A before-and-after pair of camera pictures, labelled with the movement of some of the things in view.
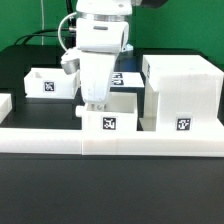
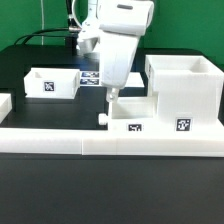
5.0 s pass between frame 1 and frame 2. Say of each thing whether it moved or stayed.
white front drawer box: moved
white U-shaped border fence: stayed
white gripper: moved
